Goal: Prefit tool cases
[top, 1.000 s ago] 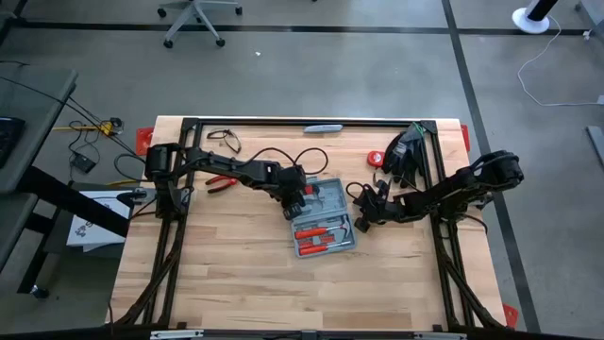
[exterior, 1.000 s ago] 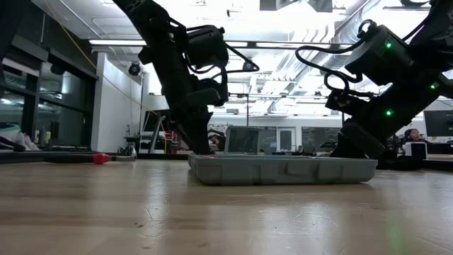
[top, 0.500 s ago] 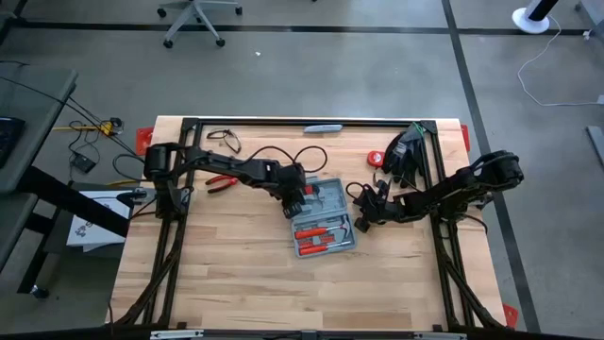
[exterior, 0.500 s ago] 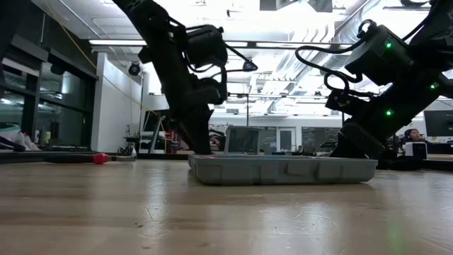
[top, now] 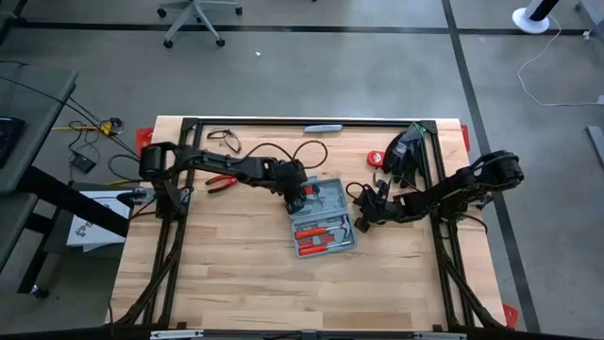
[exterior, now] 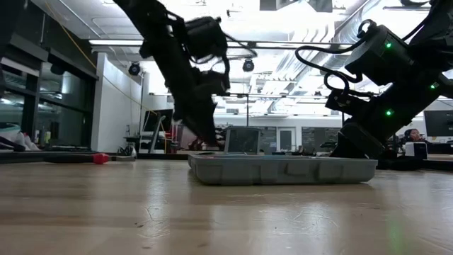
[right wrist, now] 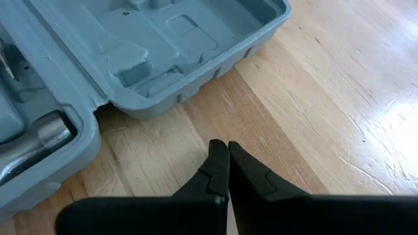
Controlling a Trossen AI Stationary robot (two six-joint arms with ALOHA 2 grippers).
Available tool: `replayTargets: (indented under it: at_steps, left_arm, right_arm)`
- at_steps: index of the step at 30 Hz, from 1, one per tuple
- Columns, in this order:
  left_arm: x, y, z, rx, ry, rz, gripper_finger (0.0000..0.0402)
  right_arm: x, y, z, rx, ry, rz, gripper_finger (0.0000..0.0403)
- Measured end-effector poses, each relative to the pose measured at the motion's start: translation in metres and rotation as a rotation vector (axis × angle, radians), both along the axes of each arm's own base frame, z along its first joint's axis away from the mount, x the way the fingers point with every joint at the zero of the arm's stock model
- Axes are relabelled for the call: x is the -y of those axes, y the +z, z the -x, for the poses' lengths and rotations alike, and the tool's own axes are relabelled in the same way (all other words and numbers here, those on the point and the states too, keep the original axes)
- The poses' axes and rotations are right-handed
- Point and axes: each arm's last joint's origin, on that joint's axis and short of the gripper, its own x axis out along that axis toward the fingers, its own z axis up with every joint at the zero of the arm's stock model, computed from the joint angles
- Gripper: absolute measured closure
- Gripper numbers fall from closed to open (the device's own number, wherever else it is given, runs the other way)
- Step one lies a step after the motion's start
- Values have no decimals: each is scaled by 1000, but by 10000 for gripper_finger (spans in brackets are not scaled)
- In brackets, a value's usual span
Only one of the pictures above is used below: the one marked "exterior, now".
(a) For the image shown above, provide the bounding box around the glass panel door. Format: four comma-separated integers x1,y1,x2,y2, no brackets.
277,127,295,152

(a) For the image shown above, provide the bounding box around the white boxy device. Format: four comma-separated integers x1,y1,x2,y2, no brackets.
404,141,429,160

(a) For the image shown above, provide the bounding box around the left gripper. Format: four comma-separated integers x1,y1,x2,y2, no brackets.
164,69,231,147

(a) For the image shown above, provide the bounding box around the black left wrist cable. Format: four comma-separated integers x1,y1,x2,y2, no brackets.
183,31,258,74

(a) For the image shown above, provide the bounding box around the dark computer monitor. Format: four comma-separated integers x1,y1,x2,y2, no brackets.
423,109,453,138
142,108,175,134

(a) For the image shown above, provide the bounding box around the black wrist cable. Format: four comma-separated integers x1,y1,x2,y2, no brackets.
294,19,377,97
183,31,258,74

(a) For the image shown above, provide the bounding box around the person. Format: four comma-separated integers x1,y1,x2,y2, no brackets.
403,127,426,143

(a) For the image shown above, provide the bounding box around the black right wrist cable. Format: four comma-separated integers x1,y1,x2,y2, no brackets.
294,19,377,97

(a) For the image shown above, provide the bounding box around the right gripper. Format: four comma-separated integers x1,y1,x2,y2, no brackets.
324,72,453,159

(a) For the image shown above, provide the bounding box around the grey plastic tool case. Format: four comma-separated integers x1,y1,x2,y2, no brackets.
187,152,379,186

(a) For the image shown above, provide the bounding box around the long ceiling light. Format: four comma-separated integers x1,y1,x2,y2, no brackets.
88,38,144,46

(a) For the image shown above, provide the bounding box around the white and teal bundle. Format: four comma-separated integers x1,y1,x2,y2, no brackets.
0,122,40,152

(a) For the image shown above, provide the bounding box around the grey framed screen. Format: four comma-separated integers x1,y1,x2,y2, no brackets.
224,126,262,155

